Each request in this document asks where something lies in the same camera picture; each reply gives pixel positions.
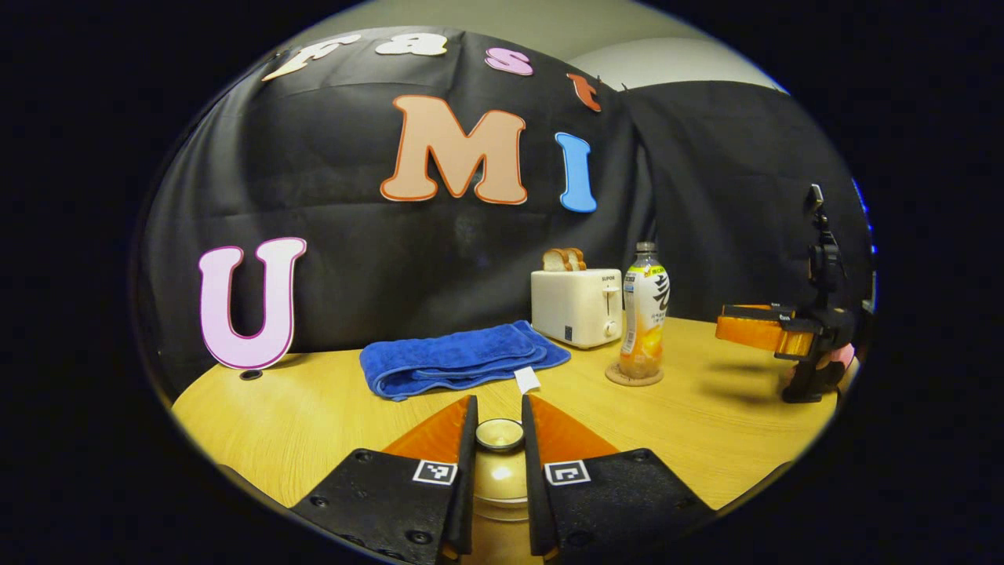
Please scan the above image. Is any folded blue towel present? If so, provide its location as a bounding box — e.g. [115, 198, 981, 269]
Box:
[359, 320, 572, 402]

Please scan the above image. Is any round wooden coaster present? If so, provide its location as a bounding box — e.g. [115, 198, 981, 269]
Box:
[605, 361, 664, 387]

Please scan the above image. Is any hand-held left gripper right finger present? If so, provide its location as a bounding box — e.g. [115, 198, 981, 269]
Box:
[522, 394, 718, 565]

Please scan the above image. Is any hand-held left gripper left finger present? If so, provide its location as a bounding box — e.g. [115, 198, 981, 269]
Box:
[289, 394, 479, 565]

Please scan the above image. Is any clear water bottle white label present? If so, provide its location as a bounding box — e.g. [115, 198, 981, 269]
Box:
[618, 242, 671, 380]

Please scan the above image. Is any black backdrop cloth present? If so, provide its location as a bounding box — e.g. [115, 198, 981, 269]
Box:
[137, 27, 871, 393]

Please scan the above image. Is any white toaster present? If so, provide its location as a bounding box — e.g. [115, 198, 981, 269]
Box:
[530, 268, 624, 350]

